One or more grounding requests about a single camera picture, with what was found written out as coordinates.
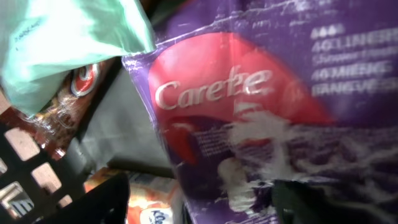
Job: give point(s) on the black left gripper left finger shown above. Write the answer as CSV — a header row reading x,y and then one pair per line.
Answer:
x,y
107,203

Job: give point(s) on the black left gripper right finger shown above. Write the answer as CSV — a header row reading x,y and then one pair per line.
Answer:
x,y
297,203

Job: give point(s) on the orange white tissue pack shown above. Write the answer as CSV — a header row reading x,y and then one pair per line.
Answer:
x,y
152,199

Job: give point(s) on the orange brown candy bar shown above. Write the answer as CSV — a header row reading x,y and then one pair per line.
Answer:
x,y
54,127

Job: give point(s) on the purple Carefree pad pack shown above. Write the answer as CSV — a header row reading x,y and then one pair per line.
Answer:
x,y
245,93

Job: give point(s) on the teal wet wipes pack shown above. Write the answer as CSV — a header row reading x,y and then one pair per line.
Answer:
x,y
42,40

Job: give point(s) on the grey plastic basket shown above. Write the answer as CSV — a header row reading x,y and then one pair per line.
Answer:
x,y
116,130

